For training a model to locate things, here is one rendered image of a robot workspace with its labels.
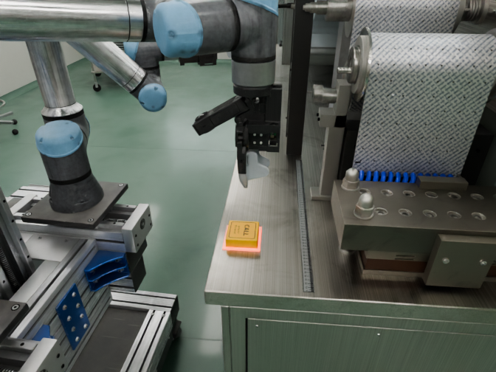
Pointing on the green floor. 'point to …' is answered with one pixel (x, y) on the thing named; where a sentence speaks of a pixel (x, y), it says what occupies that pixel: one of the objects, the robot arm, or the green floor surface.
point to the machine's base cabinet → (351, 342)
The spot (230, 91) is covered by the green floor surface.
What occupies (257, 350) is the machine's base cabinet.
